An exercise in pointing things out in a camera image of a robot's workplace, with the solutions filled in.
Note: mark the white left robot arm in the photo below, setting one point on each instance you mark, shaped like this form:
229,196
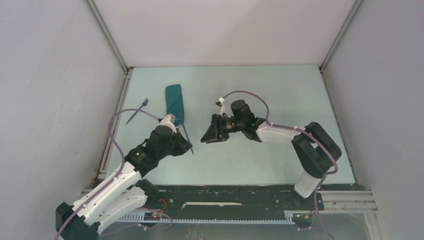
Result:
125,190

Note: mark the aluminium left side rail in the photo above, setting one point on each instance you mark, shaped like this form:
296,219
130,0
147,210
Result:
103,163

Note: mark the aluminium front frame rail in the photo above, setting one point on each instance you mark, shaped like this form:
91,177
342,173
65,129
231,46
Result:
344,200

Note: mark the aluminium left corner post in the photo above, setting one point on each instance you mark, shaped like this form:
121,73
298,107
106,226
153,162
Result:
102,25

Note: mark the white slotted cable duct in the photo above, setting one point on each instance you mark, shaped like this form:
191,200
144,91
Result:
143,217

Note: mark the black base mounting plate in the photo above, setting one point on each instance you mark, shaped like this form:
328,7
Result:
250,214

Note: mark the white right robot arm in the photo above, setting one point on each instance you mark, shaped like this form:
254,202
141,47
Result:
315,149

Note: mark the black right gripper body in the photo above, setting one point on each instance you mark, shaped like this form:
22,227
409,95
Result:
232,125

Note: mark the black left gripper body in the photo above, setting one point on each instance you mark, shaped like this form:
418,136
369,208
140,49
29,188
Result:
176,147

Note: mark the aluminium corner post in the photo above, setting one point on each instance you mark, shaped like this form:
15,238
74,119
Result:
341,34
102,25

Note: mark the aluminium right corner post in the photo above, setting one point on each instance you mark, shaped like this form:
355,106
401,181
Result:
341,34

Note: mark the teal cloth napkin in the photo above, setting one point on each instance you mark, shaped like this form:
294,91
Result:
174,103

